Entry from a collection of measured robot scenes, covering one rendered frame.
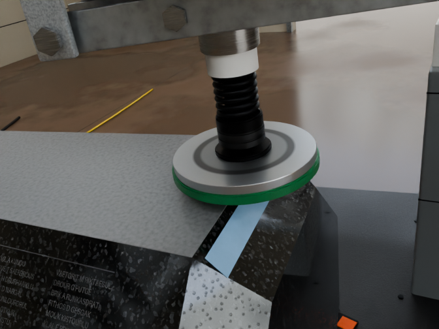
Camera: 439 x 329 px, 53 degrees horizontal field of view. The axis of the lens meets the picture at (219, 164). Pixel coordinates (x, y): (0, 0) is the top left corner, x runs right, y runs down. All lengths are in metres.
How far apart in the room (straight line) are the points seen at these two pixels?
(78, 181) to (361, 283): 1.19
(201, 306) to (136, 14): 0.36
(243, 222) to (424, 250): 1.02
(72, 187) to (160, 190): 0.16
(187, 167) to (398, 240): 1.40
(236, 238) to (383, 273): 1.20
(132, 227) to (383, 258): 1.33
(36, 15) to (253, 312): 0.44
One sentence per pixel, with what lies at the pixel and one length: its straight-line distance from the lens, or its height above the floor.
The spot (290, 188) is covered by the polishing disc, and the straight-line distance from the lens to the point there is 0.58.
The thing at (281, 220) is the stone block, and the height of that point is 0.79.
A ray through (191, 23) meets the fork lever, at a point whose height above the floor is 1.11.
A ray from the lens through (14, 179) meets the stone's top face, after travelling 0.89.
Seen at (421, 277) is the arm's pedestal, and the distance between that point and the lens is 1.65.
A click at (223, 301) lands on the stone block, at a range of 0.57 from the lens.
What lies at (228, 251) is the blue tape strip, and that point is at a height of 0.82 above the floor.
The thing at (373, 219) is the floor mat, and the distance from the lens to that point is 2.03.
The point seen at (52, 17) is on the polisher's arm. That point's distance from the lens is 0.57.
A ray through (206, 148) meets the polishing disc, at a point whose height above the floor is 0.91.
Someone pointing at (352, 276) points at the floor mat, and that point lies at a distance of 1.75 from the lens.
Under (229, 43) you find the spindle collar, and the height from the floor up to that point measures 1.07.
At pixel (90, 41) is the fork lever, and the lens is 0.59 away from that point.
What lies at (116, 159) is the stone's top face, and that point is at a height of 0.85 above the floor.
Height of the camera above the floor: 1.19
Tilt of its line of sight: 27 degrees down
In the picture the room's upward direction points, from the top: 9 degrees counter-clockwise
